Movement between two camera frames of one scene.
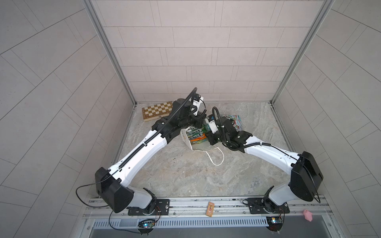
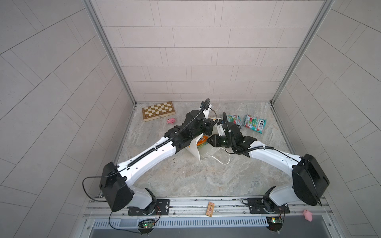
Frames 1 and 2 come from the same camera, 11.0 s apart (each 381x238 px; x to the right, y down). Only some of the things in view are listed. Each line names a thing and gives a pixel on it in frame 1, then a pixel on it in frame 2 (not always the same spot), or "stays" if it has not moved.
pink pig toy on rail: (308, 215) stays
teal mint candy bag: (236, 120) stays
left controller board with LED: (146, 226) stays
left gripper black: (199, 119) -> (208, 123)
